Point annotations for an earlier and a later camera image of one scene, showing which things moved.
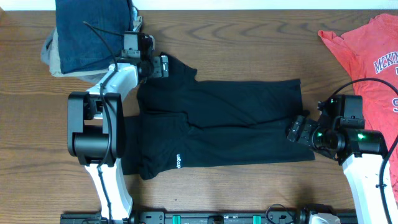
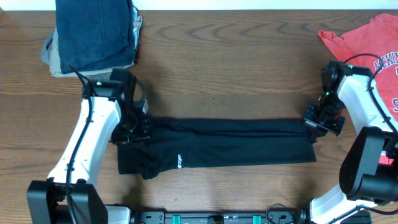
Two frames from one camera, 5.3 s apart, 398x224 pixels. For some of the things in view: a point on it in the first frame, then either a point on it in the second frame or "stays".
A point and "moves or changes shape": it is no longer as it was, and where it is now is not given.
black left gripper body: x=158 y=65 to x=133 y=128
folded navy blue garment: x=90 y=32 stays
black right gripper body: x=305 y=135 to x=325 y=117
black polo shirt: x=183 y=123 moves or changes shape
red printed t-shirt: x=371 y=53 stays
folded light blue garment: x=136 y=21 stays
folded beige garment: x=55 y=64 stays
